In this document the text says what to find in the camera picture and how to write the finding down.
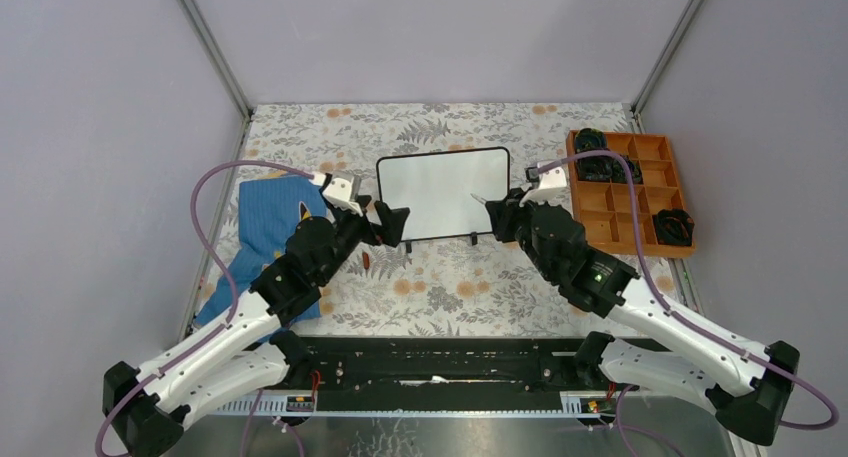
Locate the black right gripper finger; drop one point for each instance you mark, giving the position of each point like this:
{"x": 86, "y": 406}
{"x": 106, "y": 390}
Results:
{"x": 496, "y": 211}
{"x": 514, "y": 196}

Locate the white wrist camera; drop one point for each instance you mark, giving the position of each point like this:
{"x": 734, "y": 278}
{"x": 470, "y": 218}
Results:
{"x": 544, "y": 185}
{"x": 340, "y": 191}

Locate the floral patterned table mat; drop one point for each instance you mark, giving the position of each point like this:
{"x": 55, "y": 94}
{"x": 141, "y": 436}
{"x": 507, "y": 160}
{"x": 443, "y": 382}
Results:
{"x": 446, "y": 287}

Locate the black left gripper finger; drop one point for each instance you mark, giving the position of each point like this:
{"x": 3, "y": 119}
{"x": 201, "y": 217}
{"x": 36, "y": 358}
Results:
{"x": 366, "y": 204}
{"x": 392, "y": 223}

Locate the black framed whiteboard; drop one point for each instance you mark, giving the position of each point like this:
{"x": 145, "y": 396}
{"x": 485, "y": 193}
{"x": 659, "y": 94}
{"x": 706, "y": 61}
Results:
{"x": 436, "y": 187}

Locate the aluminium frame post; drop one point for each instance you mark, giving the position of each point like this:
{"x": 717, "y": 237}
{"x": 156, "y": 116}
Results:
{"x": 215, "y": 55}
{"x": 669, "y": 50}

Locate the right aluminium frame post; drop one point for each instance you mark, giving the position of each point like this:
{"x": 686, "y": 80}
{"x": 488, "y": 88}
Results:
{"x": 669, "y": 50}

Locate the orange compartment tray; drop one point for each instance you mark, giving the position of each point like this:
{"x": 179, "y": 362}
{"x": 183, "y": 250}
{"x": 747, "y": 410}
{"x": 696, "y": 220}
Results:
{"x": 616, "y": 216}

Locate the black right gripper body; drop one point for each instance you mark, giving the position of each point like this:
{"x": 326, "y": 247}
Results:
{"x": 523, "y": 229}

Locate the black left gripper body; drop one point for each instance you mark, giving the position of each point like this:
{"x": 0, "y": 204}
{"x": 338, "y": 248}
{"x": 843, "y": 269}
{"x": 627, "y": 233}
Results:
{"x": 351, "y": 230}

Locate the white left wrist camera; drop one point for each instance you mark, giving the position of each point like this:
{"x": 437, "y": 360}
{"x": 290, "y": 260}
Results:
{"x": 340, "y": 191}

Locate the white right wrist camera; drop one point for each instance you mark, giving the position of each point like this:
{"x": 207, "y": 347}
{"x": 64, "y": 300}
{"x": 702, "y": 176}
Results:
{"x": 544, "y": 185}

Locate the left aluminium frame post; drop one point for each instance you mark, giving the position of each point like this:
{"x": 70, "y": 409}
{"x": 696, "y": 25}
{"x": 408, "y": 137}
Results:
{"x": 215, "y": 55}

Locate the blue cartoon cloth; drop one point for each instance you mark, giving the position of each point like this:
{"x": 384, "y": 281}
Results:
{"x": 269, "y": 211}

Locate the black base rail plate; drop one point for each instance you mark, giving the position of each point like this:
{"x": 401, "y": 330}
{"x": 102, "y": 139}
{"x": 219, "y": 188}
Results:
{"x": 453, "y": 375}

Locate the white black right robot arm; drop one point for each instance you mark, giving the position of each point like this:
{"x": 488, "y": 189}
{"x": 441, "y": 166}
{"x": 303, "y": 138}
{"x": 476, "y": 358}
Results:
{"x": 743, "y": 383}

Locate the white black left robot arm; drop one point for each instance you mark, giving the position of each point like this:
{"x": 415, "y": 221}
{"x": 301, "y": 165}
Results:
{"x": 247, "y": 346}

